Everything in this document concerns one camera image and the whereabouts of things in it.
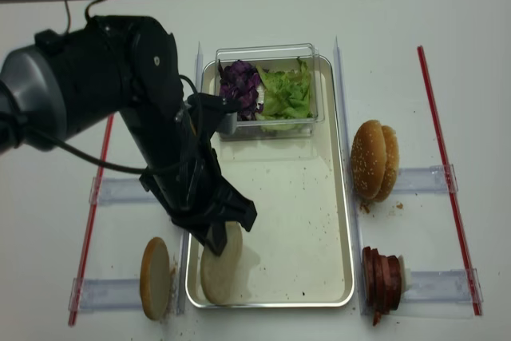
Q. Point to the right long clear divider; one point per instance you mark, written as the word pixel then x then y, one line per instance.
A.
pixel 348 179

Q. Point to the white right pusher block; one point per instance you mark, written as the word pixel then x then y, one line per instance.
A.
pixel 406 278

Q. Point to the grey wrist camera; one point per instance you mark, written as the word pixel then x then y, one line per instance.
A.
pixel 216 114

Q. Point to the right lower clear rail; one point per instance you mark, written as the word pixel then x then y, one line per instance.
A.
pixel 453 286

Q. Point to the red strip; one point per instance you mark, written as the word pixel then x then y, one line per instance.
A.
pixel 463 244
pixel 92 217

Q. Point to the sliced meat patties stack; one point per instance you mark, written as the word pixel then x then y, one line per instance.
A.
pixel 382 281

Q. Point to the left sesame top bun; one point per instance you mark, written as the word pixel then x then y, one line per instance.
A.
pixel 368 159

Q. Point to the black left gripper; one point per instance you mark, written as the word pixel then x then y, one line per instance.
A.
pixel 199 199

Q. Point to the right red strip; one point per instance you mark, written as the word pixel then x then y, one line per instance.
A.
pixel 463 244

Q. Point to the metal baking tray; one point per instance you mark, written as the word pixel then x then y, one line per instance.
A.
pixel 298 253

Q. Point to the clear rail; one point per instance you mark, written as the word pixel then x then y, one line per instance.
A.
pixel 453 286
pixel 433 179
pixel 89 295
pixel 110 191

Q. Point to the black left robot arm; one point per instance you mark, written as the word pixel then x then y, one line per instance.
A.
pixel 65 83

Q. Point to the clear plastic salad container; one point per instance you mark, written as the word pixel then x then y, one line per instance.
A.
pixel 275 58

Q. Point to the right sesame top bun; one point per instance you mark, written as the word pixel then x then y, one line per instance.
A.
pixel 392 164

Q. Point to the purple cabbage leaves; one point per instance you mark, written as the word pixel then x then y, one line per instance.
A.
pixel 239 82

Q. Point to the left red strip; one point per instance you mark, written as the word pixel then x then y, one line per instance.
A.
pixel 92 217

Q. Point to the right upper clear rail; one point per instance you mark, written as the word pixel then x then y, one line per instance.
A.
pixel 433 179

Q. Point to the left upper clear rail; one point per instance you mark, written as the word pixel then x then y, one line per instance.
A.
pixel 110 191

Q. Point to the bun half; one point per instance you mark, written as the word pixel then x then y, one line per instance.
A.
pixel 155 280
pixel 217 273

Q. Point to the sesame bun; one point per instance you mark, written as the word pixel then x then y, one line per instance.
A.
pixel 392 164
pixel 368 159

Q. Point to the green lettuce leaves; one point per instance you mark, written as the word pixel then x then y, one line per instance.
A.
pixel 287 94

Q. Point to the left lower clear rail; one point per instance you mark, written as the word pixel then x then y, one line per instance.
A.
pixel 89 295

